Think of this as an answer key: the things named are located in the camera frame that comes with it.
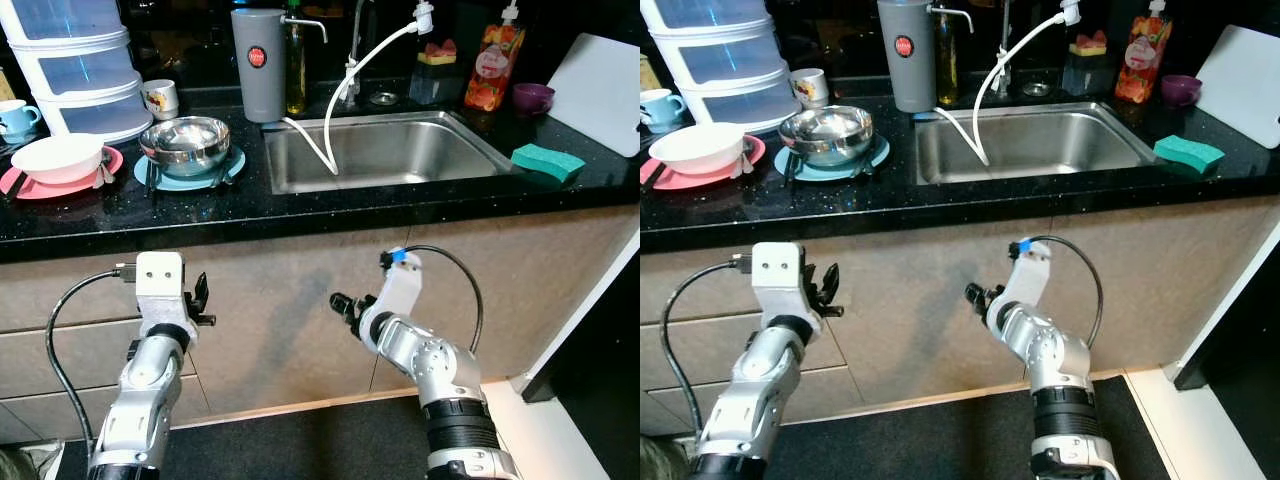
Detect orange soap pouch with pump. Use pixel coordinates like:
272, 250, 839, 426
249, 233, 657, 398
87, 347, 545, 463
462, 2, 527, 114
1114, 0, 1174, 106

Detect black floor mat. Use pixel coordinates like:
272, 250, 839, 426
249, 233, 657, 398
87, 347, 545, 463
770, 372, 1171, 480
55, 385, 501, 480

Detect dark sponge holder container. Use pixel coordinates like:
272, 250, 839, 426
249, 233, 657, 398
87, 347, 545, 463
1060, 50, 1113, 98
408, 60, 463, 108

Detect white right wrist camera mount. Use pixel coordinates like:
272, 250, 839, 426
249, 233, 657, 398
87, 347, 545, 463
376, 250, 424, 346
1003, 240, 1054, 319

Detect light blue plate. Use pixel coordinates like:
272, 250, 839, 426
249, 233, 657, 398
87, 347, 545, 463
773, 135, 891, 184
133, 146, 247, 193

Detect white flexible hose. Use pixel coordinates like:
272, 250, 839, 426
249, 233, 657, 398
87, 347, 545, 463
933, 0, 1085, 168
280, 2, 439, 177

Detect green sponge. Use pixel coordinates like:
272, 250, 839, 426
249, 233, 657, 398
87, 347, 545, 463
1152, 134, 1227, 177
510, 143, 588, 186

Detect stainless steel sink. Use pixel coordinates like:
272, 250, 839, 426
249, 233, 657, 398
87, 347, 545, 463
912, 100, 1173, 187
262, 109, 523, 196

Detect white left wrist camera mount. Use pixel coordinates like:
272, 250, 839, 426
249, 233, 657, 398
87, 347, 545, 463
134, 251, 191, 331
751, 241, 809, 323

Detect beige cabinet front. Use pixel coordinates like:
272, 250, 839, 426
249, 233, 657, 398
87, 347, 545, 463
640, 195, 1280, 438
0, 205, 641, 446

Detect purple cup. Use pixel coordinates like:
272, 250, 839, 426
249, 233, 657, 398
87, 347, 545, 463
512, 83, 557, 117
1160, 74, 1204, 109

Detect grey water filter canister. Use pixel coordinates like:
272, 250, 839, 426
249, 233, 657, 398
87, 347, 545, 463
231, 8, 330, 124
877, 0, 976, 114

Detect black cabinet side panel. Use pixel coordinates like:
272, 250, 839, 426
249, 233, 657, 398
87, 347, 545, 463
520, 225, 641, 480
1172, 222, 1280, 480

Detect translucent white stacked plastic drawers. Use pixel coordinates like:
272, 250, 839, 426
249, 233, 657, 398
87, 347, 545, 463
640, 0, 801, 136
0, 0, 154, 143

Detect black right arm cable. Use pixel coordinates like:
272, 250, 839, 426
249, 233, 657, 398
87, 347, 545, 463
1020, 235, 1105, 347
395, 244, 487, 357

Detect chrome sink faucet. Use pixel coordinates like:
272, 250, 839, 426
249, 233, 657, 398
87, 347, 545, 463
340, 0, 381, 106
992, 0, 1019, 99

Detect pink plate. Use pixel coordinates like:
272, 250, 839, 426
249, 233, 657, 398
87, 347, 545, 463
640, 135, 768, 192
0, 146, 126, 202

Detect light blue mug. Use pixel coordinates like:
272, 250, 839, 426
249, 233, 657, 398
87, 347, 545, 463
640, 88, 689, 134
0, 99, 44, 142

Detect stainless steel bowl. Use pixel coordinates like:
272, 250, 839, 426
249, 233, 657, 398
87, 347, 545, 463
139, 116, 233, 179
778, 105, 875, 169

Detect yellow oil glass bottle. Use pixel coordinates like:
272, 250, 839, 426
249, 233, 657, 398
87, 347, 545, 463
935, 10, 959, 109
285, 18, 308, 117

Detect white printed mug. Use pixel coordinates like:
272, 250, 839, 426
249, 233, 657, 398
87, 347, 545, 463
141, 79, 181, 122
789, 68, 831, 111

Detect white bowl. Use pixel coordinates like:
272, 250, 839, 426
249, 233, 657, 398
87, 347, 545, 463
648, 123, 748, 177
10, 133, 106, 186

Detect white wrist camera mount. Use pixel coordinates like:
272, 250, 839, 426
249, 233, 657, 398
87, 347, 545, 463
751, 241, 809, 323
376, 250, 424, 346
134, 251, 191, 331
1003, 240, 1054, 319

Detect white cutting board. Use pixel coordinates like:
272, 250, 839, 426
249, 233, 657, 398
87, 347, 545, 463
1194, 24, 1280, 150
546, 33, 641, 159

